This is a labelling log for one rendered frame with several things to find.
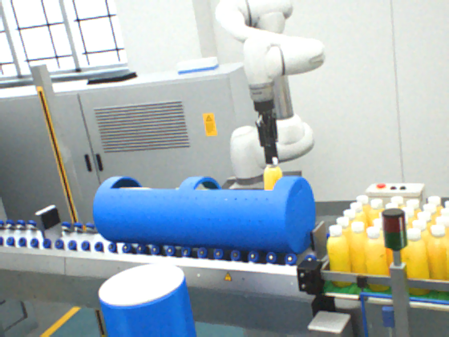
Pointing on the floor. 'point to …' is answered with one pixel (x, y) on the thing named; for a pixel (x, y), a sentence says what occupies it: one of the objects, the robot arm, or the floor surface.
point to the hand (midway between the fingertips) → (271, 153)
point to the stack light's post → (401, 300)
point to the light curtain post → (63, 160)
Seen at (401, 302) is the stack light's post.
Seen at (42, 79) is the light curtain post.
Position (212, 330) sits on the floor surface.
